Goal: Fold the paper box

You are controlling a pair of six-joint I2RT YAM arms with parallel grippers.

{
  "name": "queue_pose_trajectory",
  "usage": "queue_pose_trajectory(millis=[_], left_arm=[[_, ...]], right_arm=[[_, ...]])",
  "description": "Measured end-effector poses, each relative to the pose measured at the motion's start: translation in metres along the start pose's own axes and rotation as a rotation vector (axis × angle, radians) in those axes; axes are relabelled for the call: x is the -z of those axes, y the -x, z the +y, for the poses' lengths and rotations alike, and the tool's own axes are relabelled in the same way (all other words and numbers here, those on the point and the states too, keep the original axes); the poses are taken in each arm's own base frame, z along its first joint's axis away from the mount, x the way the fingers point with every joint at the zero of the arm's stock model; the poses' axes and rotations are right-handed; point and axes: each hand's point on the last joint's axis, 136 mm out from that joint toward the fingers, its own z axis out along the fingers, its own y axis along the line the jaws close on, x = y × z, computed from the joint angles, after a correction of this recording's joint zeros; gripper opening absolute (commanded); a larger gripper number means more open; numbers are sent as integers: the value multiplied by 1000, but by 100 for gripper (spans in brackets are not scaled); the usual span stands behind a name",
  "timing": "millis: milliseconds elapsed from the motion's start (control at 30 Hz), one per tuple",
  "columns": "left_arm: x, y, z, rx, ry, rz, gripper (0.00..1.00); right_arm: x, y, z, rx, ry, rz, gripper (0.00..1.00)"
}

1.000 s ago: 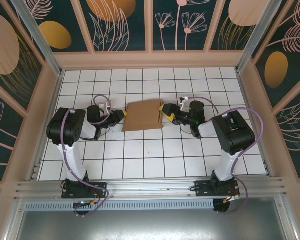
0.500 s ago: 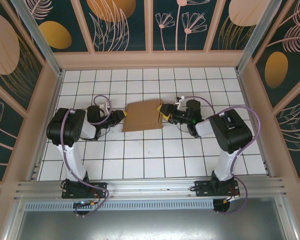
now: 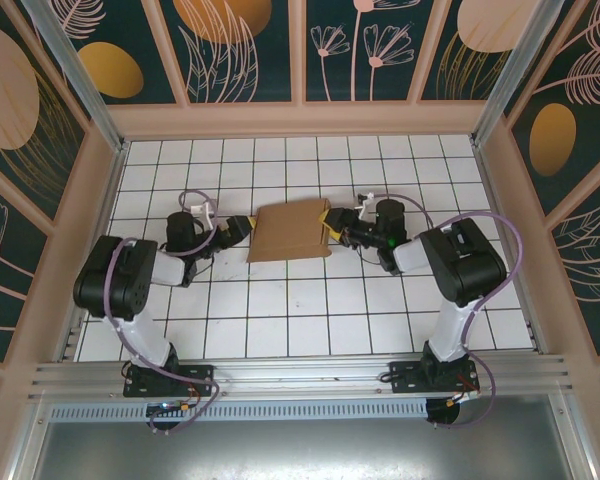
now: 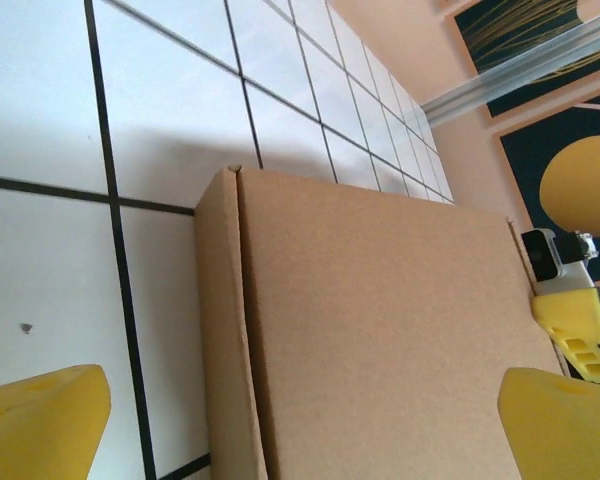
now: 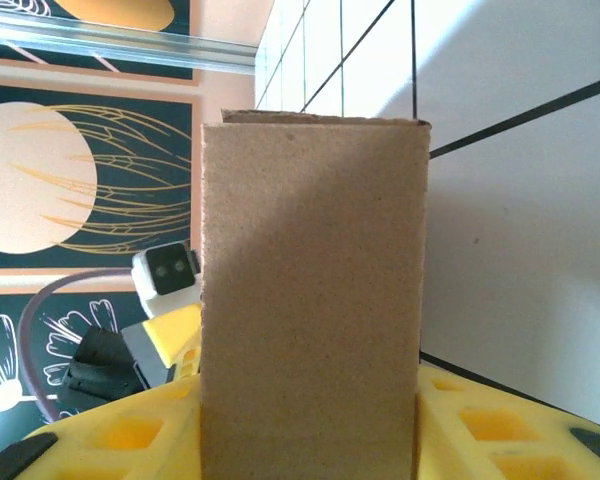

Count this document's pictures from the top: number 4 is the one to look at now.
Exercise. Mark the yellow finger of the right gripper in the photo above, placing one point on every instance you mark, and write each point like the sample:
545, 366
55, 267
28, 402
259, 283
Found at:
575, 315

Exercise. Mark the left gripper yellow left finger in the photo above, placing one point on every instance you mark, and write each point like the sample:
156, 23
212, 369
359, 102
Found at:
40, 425

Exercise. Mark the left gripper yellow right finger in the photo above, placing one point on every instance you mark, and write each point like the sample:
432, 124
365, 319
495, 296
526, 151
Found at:
565, 430

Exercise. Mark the brown cardboard box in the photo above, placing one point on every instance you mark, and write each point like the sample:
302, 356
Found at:
380, 325

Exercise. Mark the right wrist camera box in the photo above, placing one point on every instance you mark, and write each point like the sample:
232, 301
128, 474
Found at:
545, 255

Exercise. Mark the aluminium corner post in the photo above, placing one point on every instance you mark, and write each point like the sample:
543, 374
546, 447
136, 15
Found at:
505, 80

